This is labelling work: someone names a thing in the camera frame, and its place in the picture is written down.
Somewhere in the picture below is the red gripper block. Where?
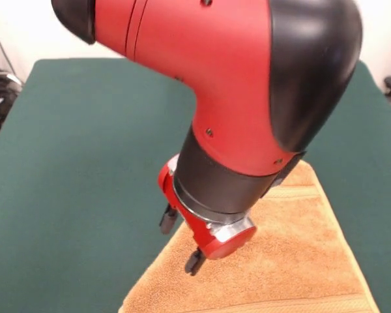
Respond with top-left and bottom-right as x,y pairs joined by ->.
158,155 -> 257,276

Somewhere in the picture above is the tan terry towel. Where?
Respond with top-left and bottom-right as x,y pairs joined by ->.
119,161 -> 381,313

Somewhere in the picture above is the dark green table cloth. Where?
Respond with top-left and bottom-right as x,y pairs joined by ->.
0,57 -> 391,313

